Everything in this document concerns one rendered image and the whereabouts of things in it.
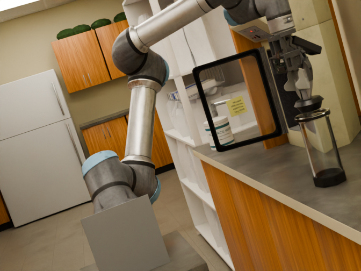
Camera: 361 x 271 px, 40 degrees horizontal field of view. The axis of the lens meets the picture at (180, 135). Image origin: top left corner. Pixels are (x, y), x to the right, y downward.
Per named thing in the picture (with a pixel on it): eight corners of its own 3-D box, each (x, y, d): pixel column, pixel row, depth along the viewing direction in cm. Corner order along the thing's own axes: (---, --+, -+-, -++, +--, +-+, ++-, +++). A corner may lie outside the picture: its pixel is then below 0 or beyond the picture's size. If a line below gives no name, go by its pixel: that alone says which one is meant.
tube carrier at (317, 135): (354, 172, 153) (337, 106, 150) (330, 186, 149) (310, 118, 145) (329, 170, 163) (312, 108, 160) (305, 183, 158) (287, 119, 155)
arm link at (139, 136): (101, 202, 152) (120, 45, 170) (133, 212, 163) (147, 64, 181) (131, 200, 145) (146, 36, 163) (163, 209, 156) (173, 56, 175)
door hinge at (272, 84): (286, 132, 220) (261, 47, 214) (288, 133, 217) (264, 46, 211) (283, 134, 219) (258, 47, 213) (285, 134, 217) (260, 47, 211)
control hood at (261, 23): (260, 41, 214) (253, 18, 212) (292, 32, 182) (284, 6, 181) (235, 49, 212) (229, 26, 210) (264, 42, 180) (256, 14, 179)
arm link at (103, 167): (82, 202, 139) (70, 165, 147) (114, 211, 150) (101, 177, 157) (111, 176, 136) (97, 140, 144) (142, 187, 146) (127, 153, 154)
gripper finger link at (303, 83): (297, 102, 148) (287, 73, 148) (312, 97, 151) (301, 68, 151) (304, 101, 146) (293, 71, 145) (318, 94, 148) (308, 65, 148)
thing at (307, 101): (332, 104, 150) (326, 83, 149) (310, 113, 147) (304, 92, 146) (311, 106, 159) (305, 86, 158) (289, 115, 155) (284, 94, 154)
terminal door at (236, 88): (283, 135, 218) (258, 47, 212) (217, 153, 224) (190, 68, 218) (283, 134, 219) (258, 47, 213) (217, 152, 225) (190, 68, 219)
